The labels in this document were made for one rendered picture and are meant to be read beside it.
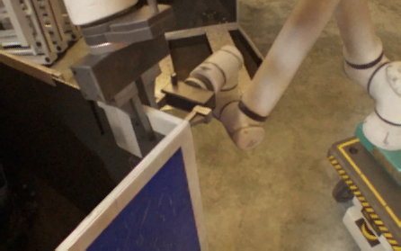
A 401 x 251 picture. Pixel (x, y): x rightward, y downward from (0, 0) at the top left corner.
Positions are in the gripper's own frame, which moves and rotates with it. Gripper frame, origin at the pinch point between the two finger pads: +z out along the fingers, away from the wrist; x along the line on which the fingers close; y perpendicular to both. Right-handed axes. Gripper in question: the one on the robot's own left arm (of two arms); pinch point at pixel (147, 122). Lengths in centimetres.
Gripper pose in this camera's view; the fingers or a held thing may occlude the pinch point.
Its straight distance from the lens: 45.2
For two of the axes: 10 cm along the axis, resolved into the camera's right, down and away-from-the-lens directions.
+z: 2.3, 8.0, 5.6
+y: -8.1, -1.7, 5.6
